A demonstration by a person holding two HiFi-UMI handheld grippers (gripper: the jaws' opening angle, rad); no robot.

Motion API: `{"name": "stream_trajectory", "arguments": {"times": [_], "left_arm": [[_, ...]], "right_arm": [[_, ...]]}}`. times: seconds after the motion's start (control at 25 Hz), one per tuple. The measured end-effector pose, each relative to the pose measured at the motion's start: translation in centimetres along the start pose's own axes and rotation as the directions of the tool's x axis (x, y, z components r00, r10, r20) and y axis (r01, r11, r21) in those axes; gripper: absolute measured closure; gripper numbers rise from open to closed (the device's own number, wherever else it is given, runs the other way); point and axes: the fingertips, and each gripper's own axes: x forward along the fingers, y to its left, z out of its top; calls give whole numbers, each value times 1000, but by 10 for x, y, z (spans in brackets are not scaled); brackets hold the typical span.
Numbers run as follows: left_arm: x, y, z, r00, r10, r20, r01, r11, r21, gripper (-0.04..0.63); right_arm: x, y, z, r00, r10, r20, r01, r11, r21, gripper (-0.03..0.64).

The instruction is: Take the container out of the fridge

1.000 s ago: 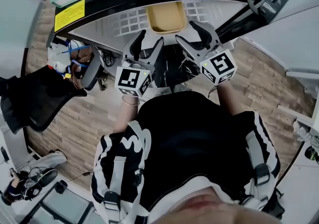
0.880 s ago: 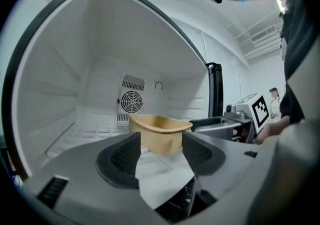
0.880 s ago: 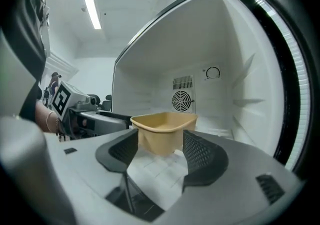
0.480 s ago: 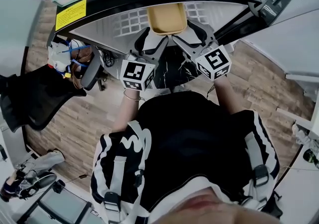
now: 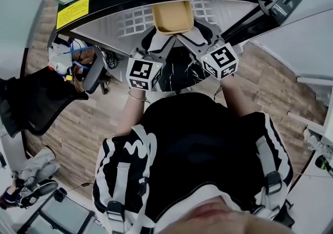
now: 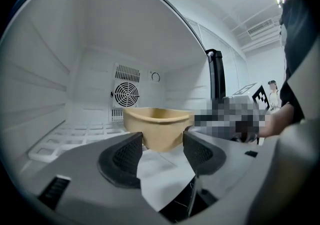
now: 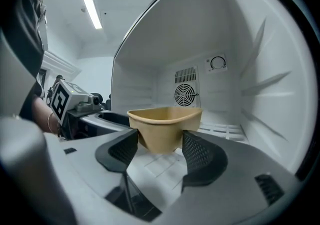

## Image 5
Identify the person's black white top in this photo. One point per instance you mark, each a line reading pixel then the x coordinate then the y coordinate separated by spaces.
pixel 195 136

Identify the small yellow toy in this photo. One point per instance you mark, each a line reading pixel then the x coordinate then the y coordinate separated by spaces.
pixel 68 77

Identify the brown leather bag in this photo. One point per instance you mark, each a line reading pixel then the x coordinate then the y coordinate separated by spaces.
pixel 80 71

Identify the white desk frame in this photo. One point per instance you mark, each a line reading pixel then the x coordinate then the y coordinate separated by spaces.
pixel 312 80

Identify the black marble round table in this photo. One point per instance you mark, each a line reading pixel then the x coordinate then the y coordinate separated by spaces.
pixel 179 71

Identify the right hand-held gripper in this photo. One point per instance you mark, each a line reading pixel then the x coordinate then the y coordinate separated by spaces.
pixel 221 58

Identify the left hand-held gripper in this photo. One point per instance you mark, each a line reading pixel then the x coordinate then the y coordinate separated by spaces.
pixel 140 70

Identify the person's face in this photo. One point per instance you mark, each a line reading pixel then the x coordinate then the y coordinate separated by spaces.
pixel 221 220

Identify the black framed glass cabinet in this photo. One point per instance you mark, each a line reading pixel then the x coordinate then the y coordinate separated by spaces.
pixel 65 214

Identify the yellow plastic tray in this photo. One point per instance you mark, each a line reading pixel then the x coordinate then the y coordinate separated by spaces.
pixel 171 15

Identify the person's left forearm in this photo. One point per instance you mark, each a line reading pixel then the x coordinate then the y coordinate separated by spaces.
pixel 131 116

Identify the black office chair with armrests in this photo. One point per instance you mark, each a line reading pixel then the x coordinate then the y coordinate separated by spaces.
pixel 39 97

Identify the black small device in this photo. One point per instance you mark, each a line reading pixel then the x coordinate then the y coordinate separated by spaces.
pixel 60 194

